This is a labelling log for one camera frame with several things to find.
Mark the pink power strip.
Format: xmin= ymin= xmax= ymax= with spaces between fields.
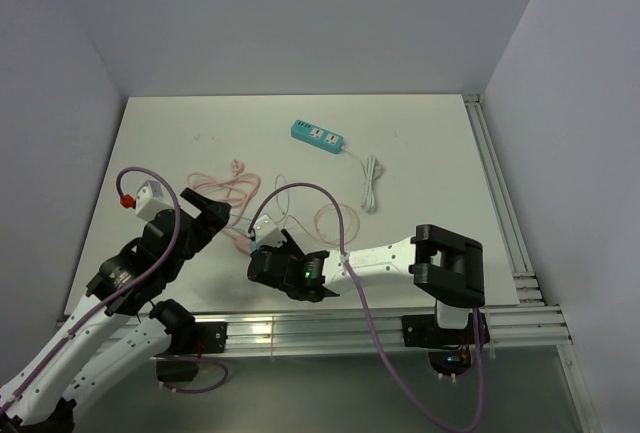
xmin=233 ymin=236 xmax=252 ymax=255

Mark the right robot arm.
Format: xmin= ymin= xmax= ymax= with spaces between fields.
xmin=247 ymin=224 xmax=485 ymax=343

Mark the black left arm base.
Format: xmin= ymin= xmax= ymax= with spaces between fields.
xmin=153 ymin=321 xmax=229 ymax=394

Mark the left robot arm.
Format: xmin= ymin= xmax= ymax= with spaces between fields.
xmin=1 ymin=188 xmax=231 ymax=432

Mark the teal power strip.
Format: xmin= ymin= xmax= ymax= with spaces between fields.
xmin=290 ymin=119 xmax=344 ymax=154

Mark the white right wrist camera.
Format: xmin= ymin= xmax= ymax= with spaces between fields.
xmin=253 ymin=214 xmax=286 ymax=248

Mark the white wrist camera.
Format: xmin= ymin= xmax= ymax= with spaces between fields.
xmin=253 ymin=214 xmax=286 ymax=248
xmin=120 ymin=180 xmax=170 ymax=222

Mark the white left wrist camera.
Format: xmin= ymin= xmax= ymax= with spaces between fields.
xmin=120 ymin=180 xmax=170 ymax=222

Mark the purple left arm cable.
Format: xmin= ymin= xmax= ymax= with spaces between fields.
xmin=0 ymin=166 xmax=231 ymax=404

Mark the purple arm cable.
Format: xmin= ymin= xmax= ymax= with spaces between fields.
xmin=252 ymin=182 xmax=489 ymax=433
xmin=0 ymin=166 xmax=231 ymax=404

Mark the pink power strip cable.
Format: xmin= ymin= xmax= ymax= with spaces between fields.
xmin=186 ymin=158 xmax=262 ymax=214

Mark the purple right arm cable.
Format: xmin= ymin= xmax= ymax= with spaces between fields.
xmin=252 ymin=182 xmax=489 ymax=433

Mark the aluminium frame rail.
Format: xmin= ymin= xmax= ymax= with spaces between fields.
xmin=24 ymin=94 xmax=601 ymax=433

